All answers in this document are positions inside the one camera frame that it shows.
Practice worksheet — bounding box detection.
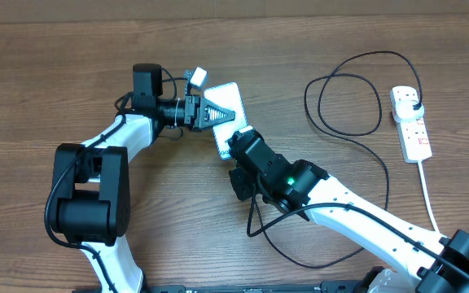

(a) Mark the Samsung Galaxy smartphone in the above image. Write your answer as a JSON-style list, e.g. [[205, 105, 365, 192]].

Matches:
[[204, 82, 252, 160]]

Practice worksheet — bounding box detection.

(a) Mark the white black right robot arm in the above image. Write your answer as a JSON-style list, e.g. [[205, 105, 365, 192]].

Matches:
[[205, 91, 469, 292]]

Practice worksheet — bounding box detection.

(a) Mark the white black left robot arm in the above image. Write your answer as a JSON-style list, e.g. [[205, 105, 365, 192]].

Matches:
[[43, 63, 206, 292]]

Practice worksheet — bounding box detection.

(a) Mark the white charger plug adapter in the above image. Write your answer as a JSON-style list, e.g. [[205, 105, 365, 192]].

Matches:
[[392, 100, 425, 123]]

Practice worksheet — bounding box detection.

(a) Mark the white power strip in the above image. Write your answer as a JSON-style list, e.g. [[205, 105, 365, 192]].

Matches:
[[390, 85, 432, 164]]

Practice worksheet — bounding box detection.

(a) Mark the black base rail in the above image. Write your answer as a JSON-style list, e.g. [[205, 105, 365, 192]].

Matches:
[[71, 279, 382, 293]]

